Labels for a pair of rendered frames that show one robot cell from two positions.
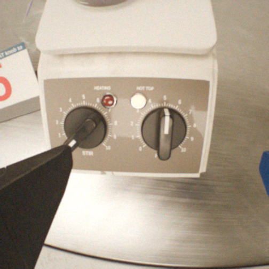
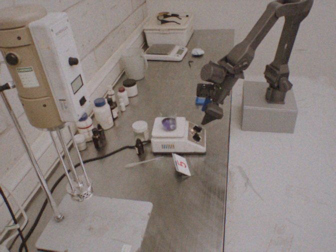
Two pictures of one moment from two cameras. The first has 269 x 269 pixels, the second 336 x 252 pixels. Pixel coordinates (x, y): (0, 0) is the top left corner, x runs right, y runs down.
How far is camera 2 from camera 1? 1.05 m
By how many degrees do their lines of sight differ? 56
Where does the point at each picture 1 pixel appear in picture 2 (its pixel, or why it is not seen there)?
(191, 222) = (216, 134)
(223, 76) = not seen: hidden behind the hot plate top
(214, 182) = (207, 131)
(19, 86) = (182, 160)
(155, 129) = (196, 129)
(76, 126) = (196, 138)
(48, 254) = (230, 157)
